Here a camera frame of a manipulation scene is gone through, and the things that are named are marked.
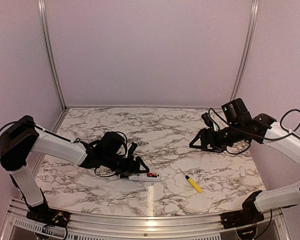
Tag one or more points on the red black battery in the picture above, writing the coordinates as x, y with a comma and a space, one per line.
152, 175

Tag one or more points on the white battery cover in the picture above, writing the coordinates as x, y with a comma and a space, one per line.
242, 171

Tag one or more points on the front aluminium rail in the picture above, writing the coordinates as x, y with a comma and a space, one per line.
91, 226

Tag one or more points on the aluminium frame post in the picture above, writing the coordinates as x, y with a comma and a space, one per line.
49, 52
248, 43

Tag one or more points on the left aluminium frame post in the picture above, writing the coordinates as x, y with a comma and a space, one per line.
49, 52

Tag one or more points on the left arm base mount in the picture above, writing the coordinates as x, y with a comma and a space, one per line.
51, 219

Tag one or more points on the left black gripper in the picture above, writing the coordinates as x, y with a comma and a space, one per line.
130, 169

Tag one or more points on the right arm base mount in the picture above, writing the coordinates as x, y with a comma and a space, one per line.
246, 219

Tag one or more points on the yellow handled screwdriver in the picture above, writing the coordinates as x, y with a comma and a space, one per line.
193, 184

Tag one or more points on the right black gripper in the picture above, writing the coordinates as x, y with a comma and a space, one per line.
204, 133

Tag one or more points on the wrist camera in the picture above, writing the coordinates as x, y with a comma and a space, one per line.
209, 121
132, 149

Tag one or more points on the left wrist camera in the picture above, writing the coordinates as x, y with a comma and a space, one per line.
132, 149

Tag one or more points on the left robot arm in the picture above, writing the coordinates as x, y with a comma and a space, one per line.
19, 139

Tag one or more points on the right aluminium frame post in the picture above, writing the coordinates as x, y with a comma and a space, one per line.
248, 43

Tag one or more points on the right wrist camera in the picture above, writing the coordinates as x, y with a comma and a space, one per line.
209, 121

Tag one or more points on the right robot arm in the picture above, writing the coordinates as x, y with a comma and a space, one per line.
265, 130

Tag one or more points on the white remote control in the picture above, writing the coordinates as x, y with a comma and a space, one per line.
148, 179

